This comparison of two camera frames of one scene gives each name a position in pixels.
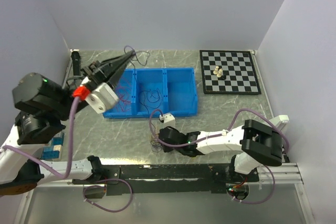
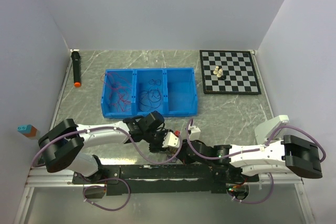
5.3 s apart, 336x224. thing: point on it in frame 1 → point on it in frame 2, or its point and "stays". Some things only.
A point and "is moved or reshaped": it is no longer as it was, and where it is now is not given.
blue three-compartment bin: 150,93 stays
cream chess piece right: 220,73 stays
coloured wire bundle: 156,147 is moved or reshaped
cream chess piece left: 216,71 stays
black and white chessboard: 239,67 stays
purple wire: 142,56 → 157,82
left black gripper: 110,70 → 158,147
